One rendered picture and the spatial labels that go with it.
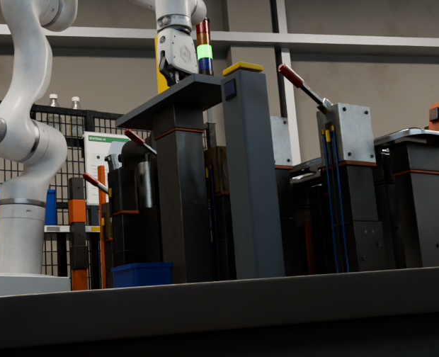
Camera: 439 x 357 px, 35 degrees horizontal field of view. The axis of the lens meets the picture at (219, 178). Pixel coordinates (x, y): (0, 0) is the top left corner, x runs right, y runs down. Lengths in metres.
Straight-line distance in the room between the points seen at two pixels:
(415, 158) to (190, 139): 0.49
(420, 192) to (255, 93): 0.39
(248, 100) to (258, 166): 0.13
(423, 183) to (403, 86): 3.68
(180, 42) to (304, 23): 3.36
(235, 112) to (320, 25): 3.67
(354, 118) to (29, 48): 0.92
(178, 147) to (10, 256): 0.52
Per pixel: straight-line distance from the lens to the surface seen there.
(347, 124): 1.38
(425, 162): 1.48
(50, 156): 1.88
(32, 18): 1.92
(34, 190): 1.81
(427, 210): 1.46
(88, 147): 2.89
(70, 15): 2.02
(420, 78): 5.22
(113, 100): 4.43
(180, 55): 1.64
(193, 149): 1.56
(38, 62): 1.91
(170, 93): 1.52
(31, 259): 1.79
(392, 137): 1.43
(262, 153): 1.35
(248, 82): 1.37
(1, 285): 1.69
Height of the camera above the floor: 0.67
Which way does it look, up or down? 11 degrees up
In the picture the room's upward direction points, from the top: 5 degrees counter-clockwise
